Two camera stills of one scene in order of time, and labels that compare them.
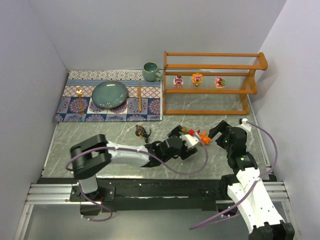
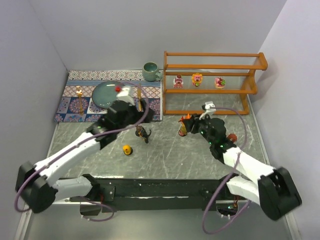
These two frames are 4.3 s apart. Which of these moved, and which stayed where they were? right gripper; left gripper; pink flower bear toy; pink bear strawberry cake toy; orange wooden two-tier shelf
Moved: right gripper; left gripper
Stayed: pink bear strawberry cake toy; orange wooden two-tier shelf; pink flower bear toy
